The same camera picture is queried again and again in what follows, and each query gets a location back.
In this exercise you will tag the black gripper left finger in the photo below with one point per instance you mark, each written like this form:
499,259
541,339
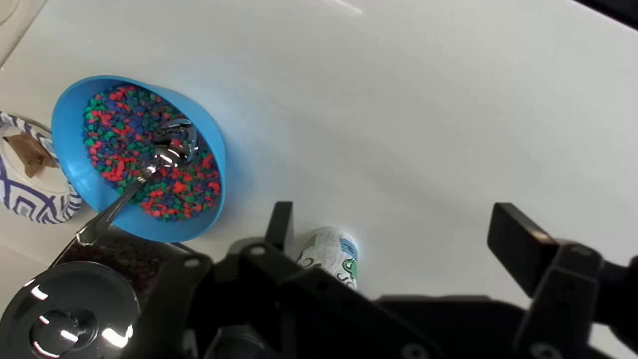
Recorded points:
280,225

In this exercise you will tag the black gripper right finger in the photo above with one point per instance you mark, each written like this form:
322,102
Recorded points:
525,241

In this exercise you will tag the white printed paper cup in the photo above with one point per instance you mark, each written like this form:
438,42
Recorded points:
332,255

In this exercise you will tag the colourful cereal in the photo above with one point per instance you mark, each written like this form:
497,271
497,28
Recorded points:
127,126

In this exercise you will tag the coffee jar with chrome lid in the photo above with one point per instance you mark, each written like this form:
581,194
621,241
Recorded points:
81,311

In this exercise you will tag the blue bowl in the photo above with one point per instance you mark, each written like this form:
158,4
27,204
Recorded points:
67,132

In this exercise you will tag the metal spoon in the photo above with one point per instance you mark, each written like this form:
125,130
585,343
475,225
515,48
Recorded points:
166,156

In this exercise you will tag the blue white patterned plate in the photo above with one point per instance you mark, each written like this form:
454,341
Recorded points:
27,200

